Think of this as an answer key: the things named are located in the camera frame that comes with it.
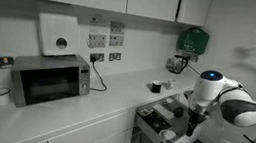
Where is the small black object in drawer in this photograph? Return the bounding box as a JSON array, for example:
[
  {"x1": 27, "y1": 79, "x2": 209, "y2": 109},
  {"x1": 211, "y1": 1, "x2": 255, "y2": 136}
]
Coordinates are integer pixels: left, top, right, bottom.
[{"x1": 173, "y1": 107, "x2": 184, "y2": 118}]

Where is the black microwave power cable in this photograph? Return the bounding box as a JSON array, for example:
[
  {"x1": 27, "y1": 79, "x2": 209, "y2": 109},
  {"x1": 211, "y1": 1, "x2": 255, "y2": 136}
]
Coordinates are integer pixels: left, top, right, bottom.
[{"x1": 86, "y1": 55, "x2": 113, "y2": 93}]

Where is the white bowl in drawer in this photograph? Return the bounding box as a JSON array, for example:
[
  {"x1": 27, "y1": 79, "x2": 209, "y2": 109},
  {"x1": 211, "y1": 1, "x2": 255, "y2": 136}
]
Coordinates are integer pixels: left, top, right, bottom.
[{"x1": 159, "y1": 129, "x2": 176, "y2": 141}]

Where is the green first aid kit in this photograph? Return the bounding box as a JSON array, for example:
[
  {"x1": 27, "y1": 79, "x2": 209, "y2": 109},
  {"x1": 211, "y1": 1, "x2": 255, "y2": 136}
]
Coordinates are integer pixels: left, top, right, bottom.
[{"x1": 177, "y1": 27, "x2": 210, "y2": 55}]

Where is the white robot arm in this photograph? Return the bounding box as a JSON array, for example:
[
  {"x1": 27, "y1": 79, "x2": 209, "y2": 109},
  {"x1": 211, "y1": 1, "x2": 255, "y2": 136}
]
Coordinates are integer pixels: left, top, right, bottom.
[{"x1": 186, "y1": 70, "x2": 256, "y2": 143}]

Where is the double wall socket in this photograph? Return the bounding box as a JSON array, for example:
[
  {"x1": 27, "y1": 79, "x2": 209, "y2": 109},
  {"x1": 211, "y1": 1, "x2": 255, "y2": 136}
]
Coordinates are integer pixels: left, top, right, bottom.
[{"x1": 89, "y1": 53, "x2": 105, "y2": 62}]

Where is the open grey drawer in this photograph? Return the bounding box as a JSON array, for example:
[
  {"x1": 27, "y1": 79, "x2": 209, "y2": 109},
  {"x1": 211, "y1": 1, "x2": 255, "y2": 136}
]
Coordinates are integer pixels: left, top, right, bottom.
[{"x1": 130, "y1": 92, "x2": 218, "y2": 143}]

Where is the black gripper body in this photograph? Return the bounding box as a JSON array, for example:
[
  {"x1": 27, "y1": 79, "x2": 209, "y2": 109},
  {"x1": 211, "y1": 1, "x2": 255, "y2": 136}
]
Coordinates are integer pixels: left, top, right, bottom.
[{"x1": 188, "y1": 108, "x2": 207, "y2": 127}]

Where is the black mug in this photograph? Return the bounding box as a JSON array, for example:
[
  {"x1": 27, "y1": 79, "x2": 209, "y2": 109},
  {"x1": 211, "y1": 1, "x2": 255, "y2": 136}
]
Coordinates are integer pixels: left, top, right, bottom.
[{"x1": 151, "y1": 80, "x2": 162, "y2": 94}]

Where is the white paper towel dispenser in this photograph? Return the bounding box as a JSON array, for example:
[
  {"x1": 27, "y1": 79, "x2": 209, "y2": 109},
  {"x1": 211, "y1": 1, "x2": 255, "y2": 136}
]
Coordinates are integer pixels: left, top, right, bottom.
[{"x1": 38, "y1": 12, "x2": 79, "y2": 56}]

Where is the white folded paper in drawer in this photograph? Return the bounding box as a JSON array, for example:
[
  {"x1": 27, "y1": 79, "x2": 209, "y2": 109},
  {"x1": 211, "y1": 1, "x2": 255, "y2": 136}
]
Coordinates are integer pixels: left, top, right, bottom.
[{"x1": 153, "y1": 104, "x2": 173, "y2": 120}]

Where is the silver microwave oven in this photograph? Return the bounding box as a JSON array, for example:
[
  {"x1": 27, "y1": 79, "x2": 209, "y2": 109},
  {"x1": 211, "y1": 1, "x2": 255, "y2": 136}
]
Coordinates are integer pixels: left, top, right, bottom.
[{"x1": 11, "y1": 55, "x2": 91, "y2": 108}]

